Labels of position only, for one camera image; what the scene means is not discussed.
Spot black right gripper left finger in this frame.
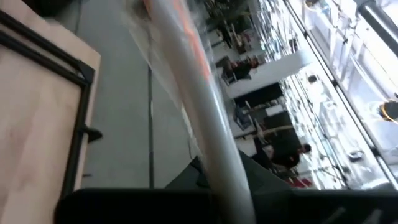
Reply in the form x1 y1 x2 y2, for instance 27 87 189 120
54 157 218 224

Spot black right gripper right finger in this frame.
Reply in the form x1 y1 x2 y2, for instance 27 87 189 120
239 151 398 224

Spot orange toothbrush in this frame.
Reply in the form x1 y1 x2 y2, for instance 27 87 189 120
119 0 258 224

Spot person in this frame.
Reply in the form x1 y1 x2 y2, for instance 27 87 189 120
269 142 313 171
229 57 261 80

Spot black aluminium table frame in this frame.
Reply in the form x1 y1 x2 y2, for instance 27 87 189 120
0 9 104 200

